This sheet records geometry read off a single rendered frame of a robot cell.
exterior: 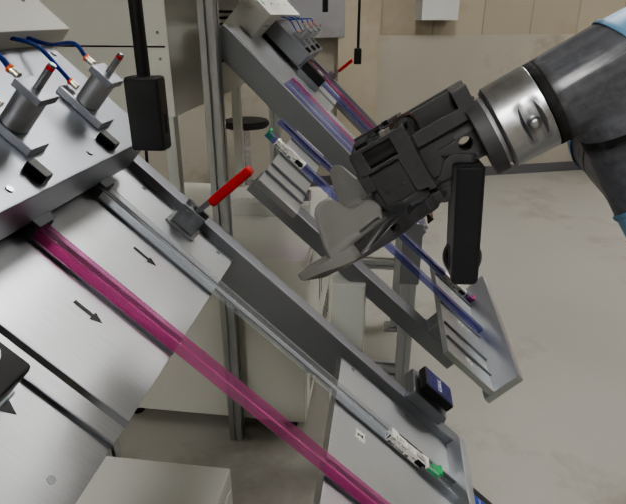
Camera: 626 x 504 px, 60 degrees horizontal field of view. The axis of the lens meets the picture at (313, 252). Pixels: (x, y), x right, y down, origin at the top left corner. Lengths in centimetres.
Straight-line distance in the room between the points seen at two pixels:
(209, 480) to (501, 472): 113
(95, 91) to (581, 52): 41
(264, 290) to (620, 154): 40
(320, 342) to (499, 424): 135
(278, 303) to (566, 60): 40
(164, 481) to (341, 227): 53
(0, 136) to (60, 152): 5
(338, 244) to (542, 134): 19
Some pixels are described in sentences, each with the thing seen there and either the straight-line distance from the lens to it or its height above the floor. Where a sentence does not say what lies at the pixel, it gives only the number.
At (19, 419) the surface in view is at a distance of 40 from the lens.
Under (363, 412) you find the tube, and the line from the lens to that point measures 64.
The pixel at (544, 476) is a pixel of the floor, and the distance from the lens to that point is 186.
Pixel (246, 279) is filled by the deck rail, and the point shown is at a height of 95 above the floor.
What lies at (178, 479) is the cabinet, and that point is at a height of 62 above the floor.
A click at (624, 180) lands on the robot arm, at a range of 52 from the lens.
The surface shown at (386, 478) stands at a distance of 62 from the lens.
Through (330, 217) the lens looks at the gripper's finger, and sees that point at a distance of 46.
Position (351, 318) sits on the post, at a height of 75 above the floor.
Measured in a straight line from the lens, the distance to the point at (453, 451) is 76.
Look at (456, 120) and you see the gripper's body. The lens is 49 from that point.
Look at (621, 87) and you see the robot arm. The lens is 49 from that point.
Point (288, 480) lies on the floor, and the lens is 172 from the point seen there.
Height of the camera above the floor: 124
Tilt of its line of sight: 23 degrees down
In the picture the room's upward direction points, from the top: straight up
